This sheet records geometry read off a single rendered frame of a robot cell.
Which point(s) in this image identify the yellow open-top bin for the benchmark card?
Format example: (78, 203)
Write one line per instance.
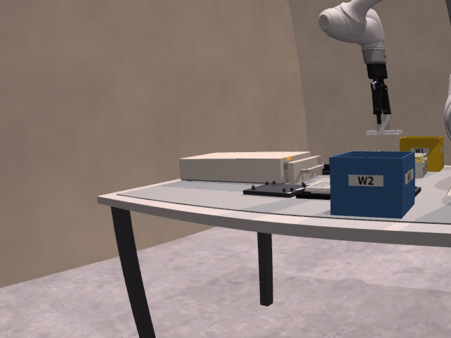
(432, 146)

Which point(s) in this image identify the black flat plate with pegs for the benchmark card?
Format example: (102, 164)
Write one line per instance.
(276, 190)

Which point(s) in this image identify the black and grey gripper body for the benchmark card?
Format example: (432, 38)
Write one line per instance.
(377, 72)

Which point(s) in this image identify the blue waste bin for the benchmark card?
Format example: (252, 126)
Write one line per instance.
(382, 187)

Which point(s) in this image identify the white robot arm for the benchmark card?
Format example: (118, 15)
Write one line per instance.
(356, 22)

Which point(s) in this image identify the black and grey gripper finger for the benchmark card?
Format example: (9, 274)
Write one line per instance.
(377, 106)
(386, 108)

